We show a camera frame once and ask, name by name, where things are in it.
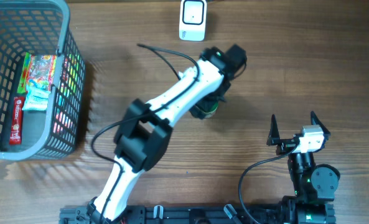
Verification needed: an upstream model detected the red Nescafe stick sachet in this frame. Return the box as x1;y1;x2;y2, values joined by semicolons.
9;96;25;145

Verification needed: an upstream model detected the Haribo gummy candy bag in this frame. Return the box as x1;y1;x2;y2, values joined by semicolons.
17;52;57;94

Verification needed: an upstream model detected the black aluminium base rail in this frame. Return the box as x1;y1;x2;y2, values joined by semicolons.
58;203;336;224

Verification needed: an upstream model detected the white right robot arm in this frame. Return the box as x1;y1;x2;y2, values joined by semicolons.
266;111;340;224

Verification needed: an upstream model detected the white barcode scanner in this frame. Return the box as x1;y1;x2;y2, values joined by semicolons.
179;0;207;42

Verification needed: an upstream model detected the teal tissue packet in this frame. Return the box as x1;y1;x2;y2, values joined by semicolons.
22;85;50;111

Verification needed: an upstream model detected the green lid jar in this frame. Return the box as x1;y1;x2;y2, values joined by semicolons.
190;100;218;119

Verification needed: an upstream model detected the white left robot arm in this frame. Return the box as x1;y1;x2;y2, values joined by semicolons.
87;44;247;223

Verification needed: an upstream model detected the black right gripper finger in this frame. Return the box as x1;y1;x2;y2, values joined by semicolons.
266;114;280;146
311;111;330;140

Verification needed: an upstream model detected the grey plastic shopping basket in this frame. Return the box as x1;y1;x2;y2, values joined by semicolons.
0;0;85;161

